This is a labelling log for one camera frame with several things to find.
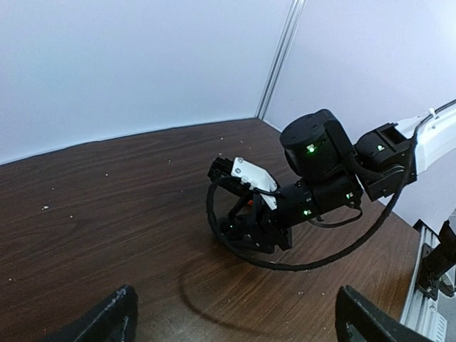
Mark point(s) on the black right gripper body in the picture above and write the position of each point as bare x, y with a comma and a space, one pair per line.
253, 228

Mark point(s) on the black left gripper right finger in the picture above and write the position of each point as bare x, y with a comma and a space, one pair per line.
358, 319

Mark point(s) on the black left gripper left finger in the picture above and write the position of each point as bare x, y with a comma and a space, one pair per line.
115, 318

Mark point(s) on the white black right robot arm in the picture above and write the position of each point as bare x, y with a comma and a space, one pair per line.
332, 172

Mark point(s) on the aluminium front rail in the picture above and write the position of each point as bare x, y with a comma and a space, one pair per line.
429, 307

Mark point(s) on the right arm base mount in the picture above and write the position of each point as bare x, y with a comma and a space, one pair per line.
433, 276

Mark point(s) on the right aluminium corner post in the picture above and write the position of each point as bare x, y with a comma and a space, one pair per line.
283, 46

